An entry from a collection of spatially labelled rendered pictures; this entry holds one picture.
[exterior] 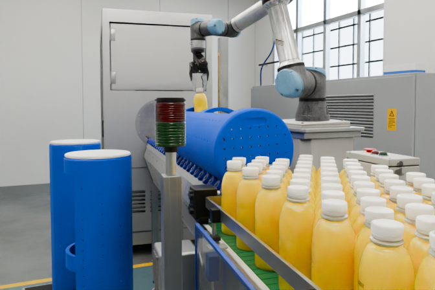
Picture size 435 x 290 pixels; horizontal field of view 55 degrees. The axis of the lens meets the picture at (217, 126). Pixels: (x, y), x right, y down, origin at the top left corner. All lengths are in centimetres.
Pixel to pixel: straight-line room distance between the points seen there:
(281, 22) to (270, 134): 56
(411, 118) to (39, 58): 489
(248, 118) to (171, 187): 58
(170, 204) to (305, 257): 29
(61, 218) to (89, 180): 77
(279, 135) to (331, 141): 40
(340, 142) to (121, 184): 93
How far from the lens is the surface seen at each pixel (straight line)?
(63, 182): 247
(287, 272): 74
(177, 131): 84
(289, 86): 171
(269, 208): 88
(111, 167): 177
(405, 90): 291
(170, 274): 92
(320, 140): 175
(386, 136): 302
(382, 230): 57
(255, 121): 139
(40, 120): 628
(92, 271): 188
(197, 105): 208
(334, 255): 67
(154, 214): 338
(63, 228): 253
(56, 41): 634
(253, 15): 205
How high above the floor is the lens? 124
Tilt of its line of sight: 3 degrees down
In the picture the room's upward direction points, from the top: straight up
